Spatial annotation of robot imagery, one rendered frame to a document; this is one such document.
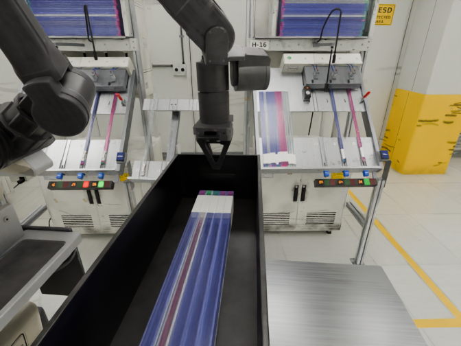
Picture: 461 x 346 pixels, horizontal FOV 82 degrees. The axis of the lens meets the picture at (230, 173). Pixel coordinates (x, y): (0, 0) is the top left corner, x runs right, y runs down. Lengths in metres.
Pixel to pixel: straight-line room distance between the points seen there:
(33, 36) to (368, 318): 0.77
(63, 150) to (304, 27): 1.57
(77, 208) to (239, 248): 1.85
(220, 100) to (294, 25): 1.39
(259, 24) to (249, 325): 1.84
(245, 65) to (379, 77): 3.34
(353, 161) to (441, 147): 2.23
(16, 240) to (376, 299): 0.72
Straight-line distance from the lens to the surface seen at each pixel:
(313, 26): 1.87
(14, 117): 0.56
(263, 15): 2.00
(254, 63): 0.49
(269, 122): 1.61
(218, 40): 0.44
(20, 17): 0.48
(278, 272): 0.74
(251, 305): 0.37
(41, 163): 0.62
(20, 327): 0.65
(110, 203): 2.09
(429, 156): 3.77
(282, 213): 2.03
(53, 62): 0.50
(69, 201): 2.21
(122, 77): 1.86
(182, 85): 3.35
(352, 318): 0.69
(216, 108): 0.48
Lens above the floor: 1.32
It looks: 25 degrees down
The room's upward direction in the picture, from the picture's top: straight up
